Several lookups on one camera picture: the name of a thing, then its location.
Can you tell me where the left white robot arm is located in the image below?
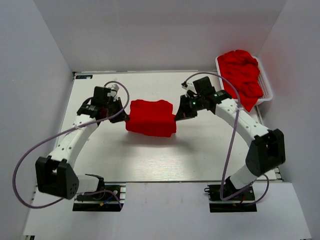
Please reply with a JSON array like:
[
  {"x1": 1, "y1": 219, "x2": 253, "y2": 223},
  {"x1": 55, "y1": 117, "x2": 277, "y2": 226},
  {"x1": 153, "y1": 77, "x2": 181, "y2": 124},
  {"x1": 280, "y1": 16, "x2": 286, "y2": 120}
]
[{"x1": 35, "y1": 82, "x2": 129, "y2": 200}]

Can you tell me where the purple cable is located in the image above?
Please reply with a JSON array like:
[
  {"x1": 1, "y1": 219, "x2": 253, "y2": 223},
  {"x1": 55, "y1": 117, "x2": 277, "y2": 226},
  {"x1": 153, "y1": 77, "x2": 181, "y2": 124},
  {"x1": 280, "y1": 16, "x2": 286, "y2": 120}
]
[
  {"x1": 11, "y1": 80, "x2": 130, "y2": 211},
  {"x1": 181, "y1": 72, "x2": 270, "y2": 207}
]

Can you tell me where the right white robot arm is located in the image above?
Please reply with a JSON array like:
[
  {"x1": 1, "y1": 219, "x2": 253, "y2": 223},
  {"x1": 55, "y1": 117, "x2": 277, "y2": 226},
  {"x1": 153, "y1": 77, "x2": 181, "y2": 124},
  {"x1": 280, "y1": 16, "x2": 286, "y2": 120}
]
[{"x1": 175, "y1": 76, "x2": 286, "y2": 201}]

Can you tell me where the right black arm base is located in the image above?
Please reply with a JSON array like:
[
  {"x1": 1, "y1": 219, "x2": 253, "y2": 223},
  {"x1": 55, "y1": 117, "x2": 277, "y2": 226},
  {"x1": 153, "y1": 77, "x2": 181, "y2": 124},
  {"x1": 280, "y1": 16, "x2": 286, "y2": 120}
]
[{"x1": 204, "y1": 184, "x2": 257, "y2": 213}]

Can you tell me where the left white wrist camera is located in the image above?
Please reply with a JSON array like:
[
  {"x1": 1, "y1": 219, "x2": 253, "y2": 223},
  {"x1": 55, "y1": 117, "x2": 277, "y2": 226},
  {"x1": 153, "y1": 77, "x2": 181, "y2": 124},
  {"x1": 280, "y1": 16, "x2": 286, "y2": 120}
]
[{"x1": 107, "y1": 83, "x2": 119, "y2": 100}]

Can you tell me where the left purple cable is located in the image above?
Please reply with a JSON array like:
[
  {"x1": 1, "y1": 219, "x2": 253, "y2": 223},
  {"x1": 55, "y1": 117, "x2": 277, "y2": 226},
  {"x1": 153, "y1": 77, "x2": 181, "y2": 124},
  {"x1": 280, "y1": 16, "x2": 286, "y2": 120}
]
[{"x1": 11, "y1": 80, "x2": 130, "y2": 211}]

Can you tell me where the blue label sticker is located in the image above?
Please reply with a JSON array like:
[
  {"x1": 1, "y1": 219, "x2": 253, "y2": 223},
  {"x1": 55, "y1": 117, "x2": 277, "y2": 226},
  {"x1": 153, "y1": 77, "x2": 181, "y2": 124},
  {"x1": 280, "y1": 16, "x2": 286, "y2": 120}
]
[{"x1": 75, "y1": 74, "x2": 93, "y2": 80}]

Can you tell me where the red t shirt pile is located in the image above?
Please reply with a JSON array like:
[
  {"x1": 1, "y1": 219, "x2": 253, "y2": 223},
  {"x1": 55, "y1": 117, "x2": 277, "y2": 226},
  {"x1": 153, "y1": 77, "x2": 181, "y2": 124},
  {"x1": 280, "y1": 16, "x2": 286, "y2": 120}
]
[{"x1": 217, "y1": 49, "x2": 263, "y2": 112}]

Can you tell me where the white plastic basket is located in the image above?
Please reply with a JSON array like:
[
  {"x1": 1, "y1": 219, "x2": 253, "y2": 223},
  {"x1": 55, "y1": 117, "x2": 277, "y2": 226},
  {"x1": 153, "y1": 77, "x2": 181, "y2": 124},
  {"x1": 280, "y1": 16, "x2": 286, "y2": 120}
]
[{"x1": 215, "y1": 55, "x2": 273, "y2": 106}]

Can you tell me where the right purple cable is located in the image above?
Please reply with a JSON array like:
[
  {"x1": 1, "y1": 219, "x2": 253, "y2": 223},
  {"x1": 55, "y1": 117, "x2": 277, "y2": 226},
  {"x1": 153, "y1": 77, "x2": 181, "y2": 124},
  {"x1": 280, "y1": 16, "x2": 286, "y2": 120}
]
[{"x1": 181, "y1": 72, "x2": 270, "y2": 207}]

